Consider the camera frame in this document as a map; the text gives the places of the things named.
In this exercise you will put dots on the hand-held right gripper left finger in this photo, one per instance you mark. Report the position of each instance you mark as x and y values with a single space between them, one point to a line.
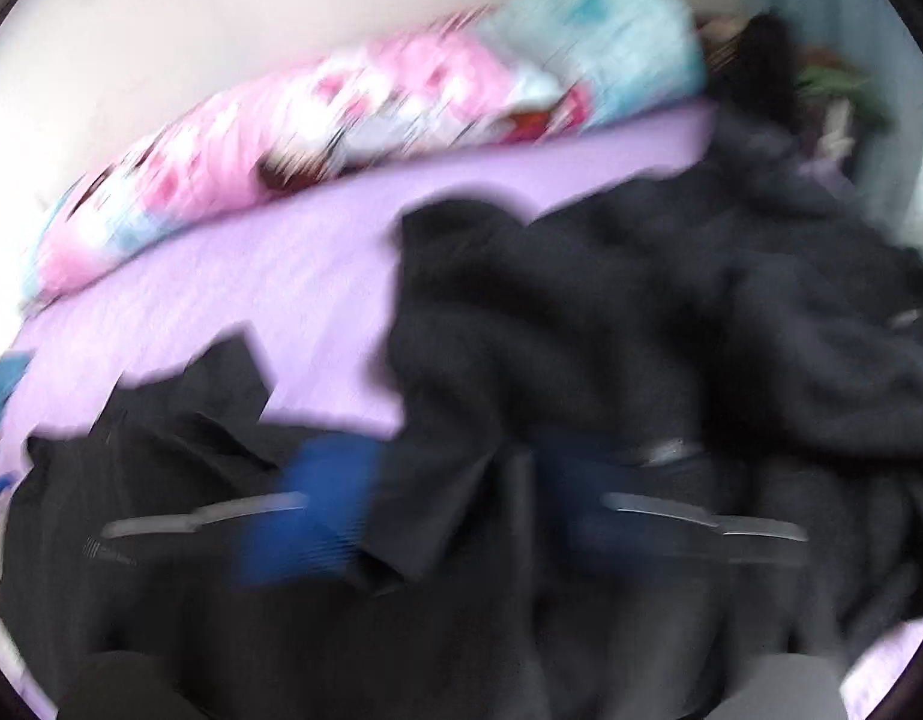
311 517

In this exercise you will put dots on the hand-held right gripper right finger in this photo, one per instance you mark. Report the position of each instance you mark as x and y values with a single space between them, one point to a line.
581 510

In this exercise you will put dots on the black jacket with white logo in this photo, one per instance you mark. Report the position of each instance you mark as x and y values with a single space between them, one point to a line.
169 615

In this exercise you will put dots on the black hooded jacket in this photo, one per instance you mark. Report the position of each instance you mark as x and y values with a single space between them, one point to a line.
806 300

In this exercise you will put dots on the bed with purple sheet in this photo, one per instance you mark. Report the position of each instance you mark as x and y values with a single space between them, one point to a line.
319 277

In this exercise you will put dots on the person's dark clothing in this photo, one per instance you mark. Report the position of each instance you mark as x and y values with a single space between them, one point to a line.
131 690

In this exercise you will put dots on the blue pillow with orange print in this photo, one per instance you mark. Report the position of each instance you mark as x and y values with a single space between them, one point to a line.
0 390

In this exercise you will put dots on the rolled floral quilt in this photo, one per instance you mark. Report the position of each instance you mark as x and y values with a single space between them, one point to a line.
401 105

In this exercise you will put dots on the light blue curtain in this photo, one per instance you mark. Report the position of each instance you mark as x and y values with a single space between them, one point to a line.
866 30

